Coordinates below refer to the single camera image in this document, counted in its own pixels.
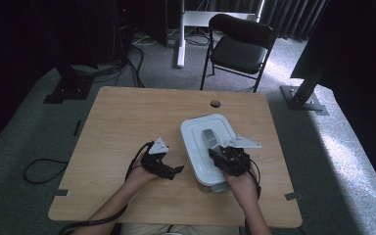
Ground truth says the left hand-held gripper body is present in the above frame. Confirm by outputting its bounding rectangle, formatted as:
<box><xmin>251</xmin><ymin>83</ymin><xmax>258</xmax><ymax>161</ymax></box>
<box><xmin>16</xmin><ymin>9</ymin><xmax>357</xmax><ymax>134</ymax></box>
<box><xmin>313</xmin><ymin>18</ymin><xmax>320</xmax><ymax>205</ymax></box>
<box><xmin>141</xmin><ymin>136</ymin><xmax>175</xmax><ymax>181</ymax></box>

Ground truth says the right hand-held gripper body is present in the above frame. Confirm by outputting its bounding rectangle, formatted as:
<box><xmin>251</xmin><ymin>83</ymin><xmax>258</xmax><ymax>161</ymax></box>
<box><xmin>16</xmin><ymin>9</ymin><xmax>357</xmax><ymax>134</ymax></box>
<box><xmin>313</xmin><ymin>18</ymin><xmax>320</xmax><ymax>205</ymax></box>
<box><xmin>216</xmin><ymin>135</ymin><xmax>262</xmax><ymax>178</ymax></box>

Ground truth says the white storage box lid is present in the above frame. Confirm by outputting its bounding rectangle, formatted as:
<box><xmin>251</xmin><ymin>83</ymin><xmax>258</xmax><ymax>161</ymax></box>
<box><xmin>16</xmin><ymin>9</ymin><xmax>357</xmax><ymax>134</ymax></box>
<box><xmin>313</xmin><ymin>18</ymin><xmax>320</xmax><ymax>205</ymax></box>
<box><xmin>180</xmin><ymin>113</ymin><xmax>240</xmax><ymax>188</ymax></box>

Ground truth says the clear grey storage box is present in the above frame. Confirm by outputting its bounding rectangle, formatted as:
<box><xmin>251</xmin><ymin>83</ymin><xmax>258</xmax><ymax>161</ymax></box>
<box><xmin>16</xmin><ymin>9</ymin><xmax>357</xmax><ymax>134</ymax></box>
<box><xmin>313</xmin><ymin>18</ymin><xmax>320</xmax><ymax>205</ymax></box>
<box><xmin>195</xmin><ymin>180</ymin><xmax>233</xmax><ymax>194</ymax></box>

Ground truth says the person's left hand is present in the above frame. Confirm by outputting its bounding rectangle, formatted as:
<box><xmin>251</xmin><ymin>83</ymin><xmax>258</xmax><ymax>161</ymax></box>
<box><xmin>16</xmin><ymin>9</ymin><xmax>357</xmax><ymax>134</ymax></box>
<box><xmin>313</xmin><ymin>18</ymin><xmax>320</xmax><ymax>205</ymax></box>
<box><xmin>124</xmin><ymin>159</ymin><xmax>161</xmax><ymax>192</ymax></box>

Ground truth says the person's right hand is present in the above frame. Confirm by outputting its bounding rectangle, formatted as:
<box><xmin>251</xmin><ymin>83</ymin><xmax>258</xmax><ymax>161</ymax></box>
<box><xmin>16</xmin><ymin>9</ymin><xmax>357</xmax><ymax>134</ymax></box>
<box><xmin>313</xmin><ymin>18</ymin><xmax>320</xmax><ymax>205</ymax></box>
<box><xmin>223</xmin><ymin>163</ymin><xmax>259</xmax><ymax>204</ymax></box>

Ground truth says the small black strip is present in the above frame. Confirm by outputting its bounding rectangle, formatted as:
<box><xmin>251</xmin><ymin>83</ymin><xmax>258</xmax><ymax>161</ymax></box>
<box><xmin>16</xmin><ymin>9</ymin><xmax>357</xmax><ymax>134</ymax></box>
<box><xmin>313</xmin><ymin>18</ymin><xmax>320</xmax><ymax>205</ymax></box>
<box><xmin>72</xmin><ymin>119</ymin><xmax>82</xmax><ymax>137</ymax></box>

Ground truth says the black stand with metal base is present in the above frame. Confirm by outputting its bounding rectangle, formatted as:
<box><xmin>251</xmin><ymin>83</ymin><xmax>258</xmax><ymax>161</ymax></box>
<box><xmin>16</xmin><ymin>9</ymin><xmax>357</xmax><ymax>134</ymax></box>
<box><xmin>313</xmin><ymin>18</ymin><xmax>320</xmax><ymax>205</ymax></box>
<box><xmin>279</xmin><ymin>63</ymin><xmax>330</xmax><ymax>117</ymax></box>

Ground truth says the black folding chair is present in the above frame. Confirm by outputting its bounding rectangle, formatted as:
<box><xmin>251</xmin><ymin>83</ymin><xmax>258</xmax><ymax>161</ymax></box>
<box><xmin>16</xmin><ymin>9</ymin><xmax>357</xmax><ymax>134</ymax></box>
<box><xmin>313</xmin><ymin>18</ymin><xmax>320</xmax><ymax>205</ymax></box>
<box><xmin>200</xmin><ymin>13</ymin><xmax>278</xmax><ymax>94</ymax></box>

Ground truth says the dark equipment tower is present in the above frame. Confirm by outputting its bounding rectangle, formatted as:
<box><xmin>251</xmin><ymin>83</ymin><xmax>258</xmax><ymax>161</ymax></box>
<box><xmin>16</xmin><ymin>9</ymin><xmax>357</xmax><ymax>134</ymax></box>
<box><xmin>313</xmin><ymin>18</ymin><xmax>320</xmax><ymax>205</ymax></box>
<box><xmin>111</xmin><ymin>0</ymin><xmax>135</xmax><ymax>65</ymax></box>

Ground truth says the dark curtain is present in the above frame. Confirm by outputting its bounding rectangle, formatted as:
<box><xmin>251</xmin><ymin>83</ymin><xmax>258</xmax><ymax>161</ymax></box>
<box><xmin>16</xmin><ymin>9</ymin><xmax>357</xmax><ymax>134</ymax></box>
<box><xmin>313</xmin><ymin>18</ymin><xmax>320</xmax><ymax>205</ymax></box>
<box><xmin>182</xmin><ymin>0</ymin><xmax>328</xmax><ymax>42</ymax></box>

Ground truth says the right hand-held gripper cable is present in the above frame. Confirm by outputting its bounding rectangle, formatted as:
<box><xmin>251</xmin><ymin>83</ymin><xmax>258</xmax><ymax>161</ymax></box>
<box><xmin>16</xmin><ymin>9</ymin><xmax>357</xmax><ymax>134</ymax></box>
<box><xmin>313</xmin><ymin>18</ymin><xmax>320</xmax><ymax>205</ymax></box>
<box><xmin>243</xmin><ymin>159</ymin><xmax>262</xmax><ymax>235</ymax></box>

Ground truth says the hand-held gripper cable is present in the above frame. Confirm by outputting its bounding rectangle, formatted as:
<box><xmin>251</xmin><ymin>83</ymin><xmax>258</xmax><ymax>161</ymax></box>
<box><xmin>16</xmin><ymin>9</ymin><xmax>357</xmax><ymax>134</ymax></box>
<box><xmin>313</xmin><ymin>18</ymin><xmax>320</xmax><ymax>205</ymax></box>
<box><xmin>243</xmin><ymin>159</ymin><xmax>262</xmax><ymax>235</ymax></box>
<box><xmin>58</xmin><ymin>140</ymin><xmax>155</xmax><ymax>235</ymax></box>

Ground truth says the left hand-held gripper cable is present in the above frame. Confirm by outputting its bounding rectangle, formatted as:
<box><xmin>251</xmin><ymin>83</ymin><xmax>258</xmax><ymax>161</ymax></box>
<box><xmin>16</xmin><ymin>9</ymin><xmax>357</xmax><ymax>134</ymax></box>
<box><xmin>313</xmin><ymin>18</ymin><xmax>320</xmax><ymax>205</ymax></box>
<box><xmin>58</xmin><ymin>140</ymin><xmax>155</xmax><ymax>235</ymax></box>

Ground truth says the bundle of floor cables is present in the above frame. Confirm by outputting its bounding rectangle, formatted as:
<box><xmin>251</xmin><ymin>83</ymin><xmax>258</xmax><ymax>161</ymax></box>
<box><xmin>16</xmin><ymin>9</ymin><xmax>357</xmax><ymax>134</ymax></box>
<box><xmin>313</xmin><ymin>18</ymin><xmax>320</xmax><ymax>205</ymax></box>
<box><xmin>71</xmin><ymin>30</ymin><xmax>146</xmax><ymax>89</ymax></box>

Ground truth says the white desk frame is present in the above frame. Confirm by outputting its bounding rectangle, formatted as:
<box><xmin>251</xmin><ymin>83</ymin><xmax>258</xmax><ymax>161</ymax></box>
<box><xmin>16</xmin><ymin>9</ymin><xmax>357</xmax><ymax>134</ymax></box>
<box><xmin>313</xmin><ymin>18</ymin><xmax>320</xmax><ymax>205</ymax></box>
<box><xmin>175</xmin><ymin>0</ymin><xmax>265</xmax><ymax>69</ymax></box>

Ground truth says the black cable loop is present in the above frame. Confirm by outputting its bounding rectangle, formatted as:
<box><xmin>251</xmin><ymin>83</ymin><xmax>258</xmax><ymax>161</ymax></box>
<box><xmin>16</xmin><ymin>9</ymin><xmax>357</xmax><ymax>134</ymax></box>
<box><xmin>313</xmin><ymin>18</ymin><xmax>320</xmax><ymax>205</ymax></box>
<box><xmin>23</xmin><ymin>158</ymin><xmax>70</xmax><ymax>185</ymax></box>

